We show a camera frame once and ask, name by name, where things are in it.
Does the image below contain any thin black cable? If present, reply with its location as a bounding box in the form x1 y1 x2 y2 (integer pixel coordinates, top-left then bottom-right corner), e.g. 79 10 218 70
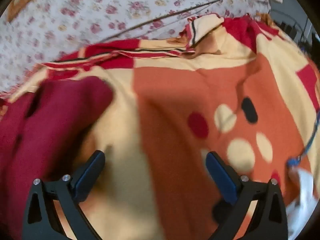
107 0 224 39

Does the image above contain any white cloth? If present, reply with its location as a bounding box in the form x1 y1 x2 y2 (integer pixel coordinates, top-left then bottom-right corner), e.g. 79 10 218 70
285 167 318 238

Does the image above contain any white floral bedsheet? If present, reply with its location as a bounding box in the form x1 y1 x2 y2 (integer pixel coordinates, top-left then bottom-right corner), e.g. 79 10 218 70
0 0 273 98

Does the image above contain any blue cord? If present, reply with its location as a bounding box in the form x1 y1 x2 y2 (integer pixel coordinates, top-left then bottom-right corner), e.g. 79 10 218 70
286 110 320 168

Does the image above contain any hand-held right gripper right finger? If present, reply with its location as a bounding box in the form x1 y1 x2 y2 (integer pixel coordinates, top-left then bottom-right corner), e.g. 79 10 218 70
205 151 289 240

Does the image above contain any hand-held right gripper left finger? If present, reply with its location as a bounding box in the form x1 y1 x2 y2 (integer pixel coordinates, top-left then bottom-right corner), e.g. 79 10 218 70
22 150 106 240

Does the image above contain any maroon knit garment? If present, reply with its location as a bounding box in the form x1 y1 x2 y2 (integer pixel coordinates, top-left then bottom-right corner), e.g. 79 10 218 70
0 76 114 240

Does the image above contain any orange cream red printed blanket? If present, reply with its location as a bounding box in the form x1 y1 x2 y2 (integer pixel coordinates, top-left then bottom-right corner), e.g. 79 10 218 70
0 12 320 240

